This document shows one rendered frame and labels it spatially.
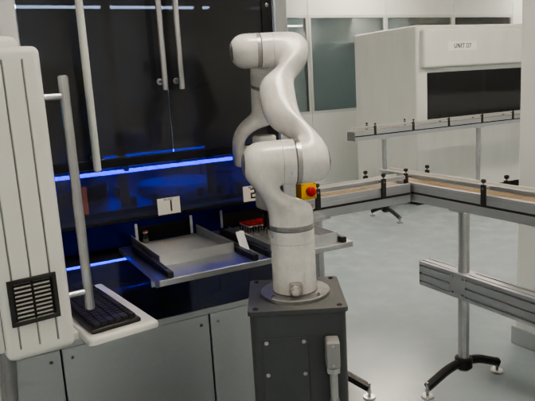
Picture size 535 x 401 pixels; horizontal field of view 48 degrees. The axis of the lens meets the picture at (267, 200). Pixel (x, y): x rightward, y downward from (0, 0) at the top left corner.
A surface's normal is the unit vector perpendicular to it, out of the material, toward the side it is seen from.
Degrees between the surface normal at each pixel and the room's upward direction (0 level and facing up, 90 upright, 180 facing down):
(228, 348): 90
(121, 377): 90
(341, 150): 90
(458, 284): 90
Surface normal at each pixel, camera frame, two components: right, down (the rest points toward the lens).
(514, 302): -0.88, 0.14
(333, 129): 0.47, 0.14
